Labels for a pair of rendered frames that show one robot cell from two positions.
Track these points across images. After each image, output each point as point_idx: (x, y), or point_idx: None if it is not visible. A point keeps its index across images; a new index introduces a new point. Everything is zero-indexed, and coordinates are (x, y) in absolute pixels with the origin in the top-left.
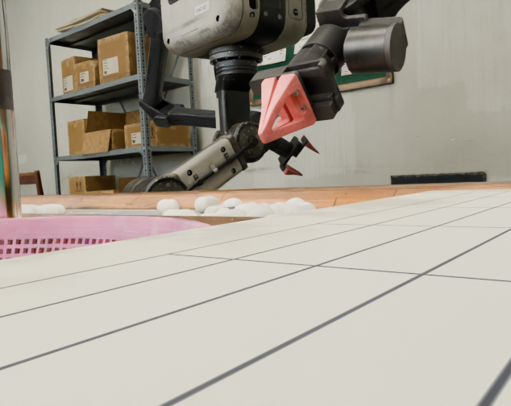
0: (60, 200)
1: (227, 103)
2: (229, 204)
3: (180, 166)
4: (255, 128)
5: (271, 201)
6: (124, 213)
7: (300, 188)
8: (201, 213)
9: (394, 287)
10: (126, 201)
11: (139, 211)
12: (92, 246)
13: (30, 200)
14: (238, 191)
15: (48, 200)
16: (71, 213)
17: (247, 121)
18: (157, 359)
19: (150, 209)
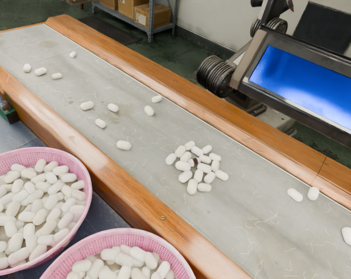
0: (185, 102)
1: (274, 3)
2: None
3: (238, 57)
4: (284, 25)
5: (350, 203)
6: (255, 169)
7: None
8: (310, 200)
9: None
10: (241, 137)
11: (256, 158)
12: None
13: (159, 84)
14: (325, 178)
15: (175, 96)
16: (214, 146)
17: (279, 14)
18: None
19: (262, 157)
